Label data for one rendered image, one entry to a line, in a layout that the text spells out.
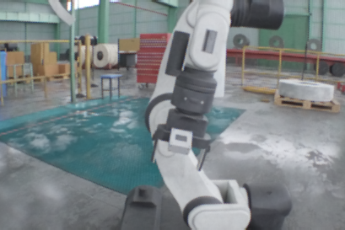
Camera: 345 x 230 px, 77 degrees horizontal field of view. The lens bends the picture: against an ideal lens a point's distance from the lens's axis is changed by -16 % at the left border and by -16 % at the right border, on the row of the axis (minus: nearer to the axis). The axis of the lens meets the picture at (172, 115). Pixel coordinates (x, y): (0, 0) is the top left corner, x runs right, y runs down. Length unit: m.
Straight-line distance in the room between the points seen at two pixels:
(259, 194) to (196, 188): 0.22
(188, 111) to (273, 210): 0.52
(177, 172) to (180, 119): 0.28
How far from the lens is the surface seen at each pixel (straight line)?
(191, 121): 0.53
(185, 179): 0.80
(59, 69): 9.11
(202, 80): 0.50
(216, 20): 0.49
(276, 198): 0.91
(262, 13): 0.76
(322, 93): 4.78
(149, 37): 5.61
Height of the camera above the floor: 0.79
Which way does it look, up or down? 14 degrees down
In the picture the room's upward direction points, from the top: 1 degrees clockwise
